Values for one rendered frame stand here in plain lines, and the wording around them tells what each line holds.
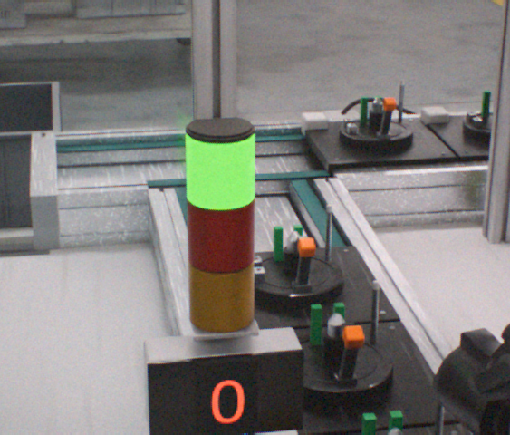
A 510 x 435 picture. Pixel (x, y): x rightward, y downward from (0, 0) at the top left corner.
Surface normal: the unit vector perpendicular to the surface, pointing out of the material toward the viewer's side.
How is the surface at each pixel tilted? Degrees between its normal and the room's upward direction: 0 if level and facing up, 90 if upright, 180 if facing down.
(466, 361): 30
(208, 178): 90
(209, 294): 90
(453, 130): 0
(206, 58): 90
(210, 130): 0
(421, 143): 0
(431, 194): 90
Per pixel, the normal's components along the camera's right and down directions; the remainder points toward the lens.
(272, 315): 0.00, -0.92
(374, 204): 0.17, 0.38
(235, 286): 0.45, 0.35
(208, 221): -0.32, 0.36
